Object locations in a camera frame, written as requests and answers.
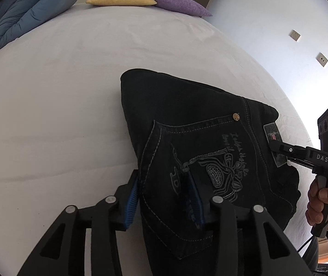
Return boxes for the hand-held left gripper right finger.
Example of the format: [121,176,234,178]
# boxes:
[181,172,313,276]

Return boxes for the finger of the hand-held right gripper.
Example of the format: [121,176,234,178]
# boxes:
[292,159,318,172]
[269,141,309,162]

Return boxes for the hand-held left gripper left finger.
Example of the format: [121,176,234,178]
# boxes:
[16,170,140,276]

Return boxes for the black denim pants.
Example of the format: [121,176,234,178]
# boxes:
[120,68,301,276]

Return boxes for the person's right hand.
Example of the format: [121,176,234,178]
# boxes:
[305,178,328,232]

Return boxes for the white bed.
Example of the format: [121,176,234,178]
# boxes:
[0,1,317,276]

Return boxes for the purple pillow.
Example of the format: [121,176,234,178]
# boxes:
[152,0,213,17]

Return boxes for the blue quilted duvet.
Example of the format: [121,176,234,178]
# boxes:
[0,0,82,49]

